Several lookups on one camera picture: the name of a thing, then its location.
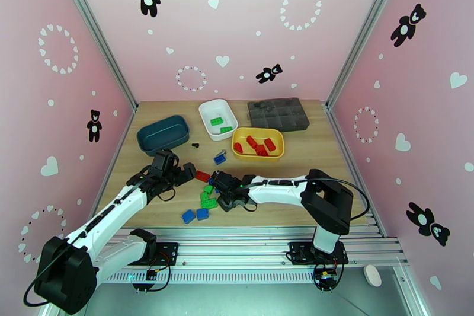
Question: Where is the dark blue plastic container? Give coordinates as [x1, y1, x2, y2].
[136, 114, 191, 157]

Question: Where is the white plastic container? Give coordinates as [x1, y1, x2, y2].
[198, 98, 239, 142]

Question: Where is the yellow plastic container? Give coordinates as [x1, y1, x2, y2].
[232, 127, 286, 162]

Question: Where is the perforated metal strip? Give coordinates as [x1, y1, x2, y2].
[105, 270, 319, 285]

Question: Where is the dark grey compartment organizer box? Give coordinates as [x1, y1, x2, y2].
[247, 97, 310, 133]

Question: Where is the circuit board with yellow connector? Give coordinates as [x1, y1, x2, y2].
[313, 266, 340, 292]

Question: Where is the white oval device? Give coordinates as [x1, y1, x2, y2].
[363, 264, 382, 288]

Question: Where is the aluminium rail base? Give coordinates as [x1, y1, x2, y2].
[94, 226, 411, 270]

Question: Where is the aluminium table side rail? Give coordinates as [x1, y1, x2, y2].
[90, 103, 141, 216]
[321, 101, 387, 240]

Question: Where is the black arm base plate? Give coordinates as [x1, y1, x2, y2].
[148, 242, 178, 266]
[289, 241, 349, 266]

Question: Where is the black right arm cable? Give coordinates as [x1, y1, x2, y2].
[292, 174, 371, 221]

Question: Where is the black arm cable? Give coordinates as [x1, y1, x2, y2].
[23, 174, 149, 308]
[292, 174, 371, 221]

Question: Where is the aluminium frame post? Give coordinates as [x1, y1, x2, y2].
[325, 0, 408, 110]
[50, 0, 139, 114]

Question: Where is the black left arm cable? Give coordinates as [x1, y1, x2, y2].
[23, 174, 149, 308]

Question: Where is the aluminium frame leg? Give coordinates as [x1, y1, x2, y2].
[392, 264, 425, 316]

